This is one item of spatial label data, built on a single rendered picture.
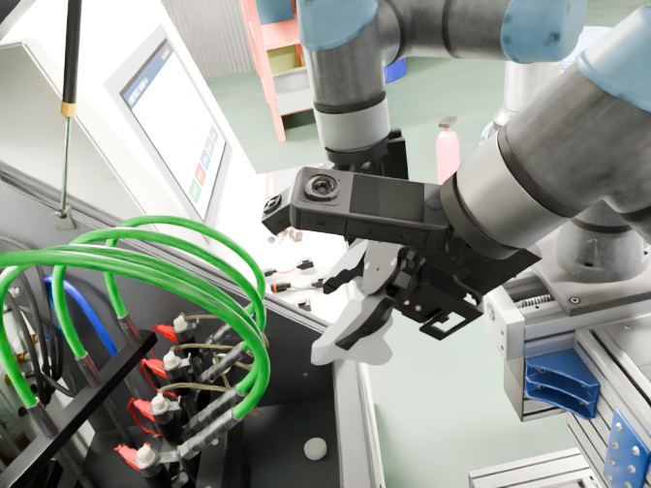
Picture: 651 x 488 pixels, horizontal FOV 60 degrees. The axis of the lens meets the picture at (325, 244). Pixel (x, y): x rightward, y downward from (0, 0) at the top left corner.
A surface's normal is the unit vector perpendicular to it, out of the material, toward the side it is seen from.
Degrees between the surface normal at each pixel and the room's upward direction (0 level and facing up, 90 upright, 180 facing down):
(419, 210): 22
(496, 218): 83
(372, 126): 90
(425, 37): 105
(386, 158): 90
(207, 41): 90
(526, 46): 110
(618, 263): 73
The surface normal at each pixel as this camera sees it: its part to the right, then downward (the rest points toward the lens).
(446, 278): 0.53, -0.52
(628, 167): -0.46, 0.57
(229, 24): 0.14, 0.53
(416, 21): -0.66, 0.33
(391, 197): 0.07, -0.63
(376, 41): 0.75, 0.19
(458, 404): -0.17, -0.82
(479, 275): -0.13, 0.73
